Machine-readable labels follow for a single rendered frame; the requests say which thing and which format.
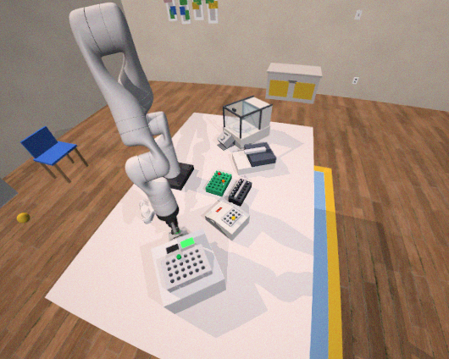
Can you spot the analytical balance with glass draft shield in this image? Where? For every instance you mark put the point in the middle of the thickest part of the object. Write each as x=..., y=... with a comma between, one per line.
x=246, y=124

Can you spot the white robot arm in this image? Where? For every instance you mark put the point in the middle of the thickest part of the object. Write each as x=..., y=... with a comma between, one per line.
x=101, y=30

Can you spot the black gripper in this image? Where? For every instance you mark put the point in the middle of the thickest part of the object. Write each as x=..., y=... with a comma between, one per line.
x=170, y=220

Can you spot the green tube rack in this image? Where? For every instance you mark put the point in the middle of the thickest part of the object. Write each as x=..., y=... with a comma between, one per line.
x=215, y=185

